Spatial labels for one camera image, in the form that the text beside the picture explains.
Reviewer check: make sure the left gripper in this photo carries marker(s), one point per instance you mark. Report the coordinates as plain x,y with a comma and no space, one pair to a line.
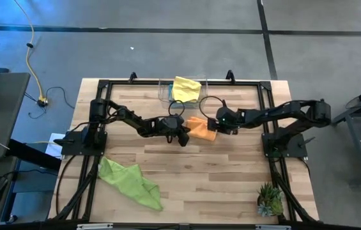
170,126

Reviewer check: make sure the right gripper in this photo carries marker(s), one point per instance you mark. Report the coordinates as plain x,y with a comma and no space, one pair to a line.
228,119

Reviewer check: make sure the orange microfiber towel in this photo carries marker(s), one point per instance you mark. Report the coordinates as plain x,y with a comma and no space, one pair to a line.
199,129

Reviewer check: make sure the teal microfiber towel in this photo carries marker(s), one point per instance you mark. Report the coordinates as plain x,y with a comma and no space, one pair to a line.
170,92

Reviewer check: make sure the yellow microfiber towel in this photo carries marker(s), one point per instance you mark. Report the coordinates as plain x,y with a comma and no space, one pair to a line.
185,89

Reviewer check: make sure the green microfiber towel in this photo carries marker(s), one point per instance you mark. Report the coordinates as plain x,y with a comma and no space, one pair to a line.
129,182

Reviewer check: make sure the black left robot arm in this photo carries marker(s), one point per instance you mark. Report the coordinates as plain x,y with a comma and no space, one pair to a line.
129,116

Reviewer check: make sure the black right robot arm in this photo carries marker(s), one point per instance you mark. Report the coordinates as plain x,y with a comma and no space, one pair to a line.
269,113

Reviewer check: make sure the clear plastic bin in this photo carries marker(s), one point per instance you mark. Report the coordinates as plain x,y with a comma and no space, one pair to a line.
162,92

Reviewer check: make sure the small potted succulent plant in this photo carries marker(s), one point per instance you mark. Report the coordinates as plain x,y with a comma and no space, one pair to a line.
269,199

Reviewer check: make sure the white paper sheet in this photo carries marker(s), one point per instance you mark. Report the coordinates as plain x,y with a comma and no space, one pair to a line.
54,150

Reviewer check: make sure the black angled bar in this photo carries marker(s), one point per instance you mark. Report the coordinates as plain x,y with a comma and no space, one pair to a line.
33,155

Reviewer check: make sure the grey side desk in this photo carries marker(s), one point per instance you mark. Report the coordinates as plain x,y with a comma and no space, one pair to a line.
4,105

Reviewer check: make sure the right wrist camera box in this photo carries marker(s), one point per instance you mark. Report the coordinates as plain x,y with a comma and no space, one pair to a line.
212,124

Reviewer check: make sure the black aluminium rig frame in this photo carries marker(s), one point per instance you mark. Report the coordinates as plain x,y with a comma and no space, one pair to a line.
247,83

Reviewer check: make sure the white metal bracket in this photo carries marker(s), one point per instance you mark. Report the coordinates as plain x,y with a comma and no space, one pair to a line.
273,227
94,226

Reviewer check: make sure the grey metal cart frame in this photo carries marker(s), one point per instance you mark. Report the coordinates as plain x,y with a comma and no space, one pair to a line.
360,147

